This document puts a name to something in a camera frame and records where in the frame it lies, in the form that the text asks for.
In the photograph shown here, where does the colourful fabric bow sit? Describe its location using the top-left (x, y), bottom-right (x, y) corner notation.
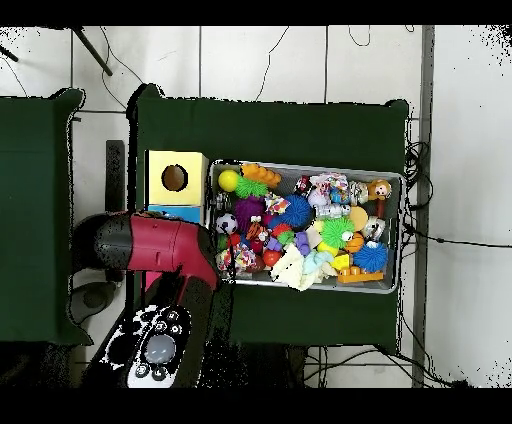
top-left (264, 193), bottom-right (291, 215)

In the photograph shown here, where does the green spiky ball with eyes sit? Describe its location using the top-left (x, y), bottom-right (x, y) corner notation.
top-left (320, 216), bottom-right (356, 250)

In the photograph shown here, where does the wooden box with three holes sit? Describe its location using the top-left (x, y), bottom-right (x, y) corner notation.
top-left (142, 149), bottom-right (209, 293)

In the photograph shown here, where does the clear mesh bin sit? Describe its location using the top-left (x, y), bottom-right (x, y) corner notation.
top-left (205, 159), bottom-right (404, 296)

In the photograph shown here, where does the purple spiky ball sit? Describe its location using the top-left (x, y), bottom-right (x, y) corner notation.
top-left (233, 196), bottom-right (267, 233)

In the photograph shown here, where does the small soccer ball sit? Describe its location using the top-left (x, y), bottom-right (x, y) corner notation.
top-left (215, 213), bottom-right (238, 236)

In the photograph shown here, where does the orange toy block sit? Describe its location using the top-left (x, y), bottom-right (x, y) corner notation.
top-left (240, 162), bottom-right (282, 188)

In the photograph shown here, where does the blue spiky ball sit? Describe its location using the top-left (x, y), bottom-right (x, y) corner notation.
top-left (275, 194), bottom-right (314, 230)

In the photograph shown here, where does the yellow ball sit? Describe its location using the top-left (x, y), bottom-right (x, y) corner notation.
top-left (217, 169), bottom-right (240, 192)

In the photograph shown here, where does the cream knitted cloth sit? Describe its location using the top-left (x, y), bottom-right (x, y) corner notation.
top-left (269, 243), bottom-right (338, 292)

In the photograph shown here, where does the silver toy robot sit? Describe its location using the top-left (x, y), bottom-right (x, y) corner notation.
top-left (314, 203), bottom-right (352, 219)

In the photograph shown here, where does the dark green tablecloth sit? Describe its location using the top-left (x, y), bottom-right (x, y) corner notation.
top-left (126, 83), bottom-right (410, 353)
top-left (0, 88), bottom-right (94, 346)

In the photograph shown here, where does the small basketball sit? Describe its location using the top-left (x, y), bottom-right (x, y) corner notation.
top-left (344, 231), bottom-right (366, 254)

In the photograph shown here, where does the brown plush monkey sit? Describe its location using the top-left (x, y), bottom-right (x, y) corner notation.
top-left (366, 178), bottom-right (393, 201)

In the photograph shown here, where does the black flat panel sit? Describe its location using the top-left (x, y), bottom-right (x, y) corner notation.
top-left (104, 139), bottom-right (126, 283)

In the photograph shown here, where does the black floor cable with plug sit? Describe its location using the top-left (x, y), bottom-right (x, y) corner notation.
top-left (403, 223), bottom-right (512, 249)

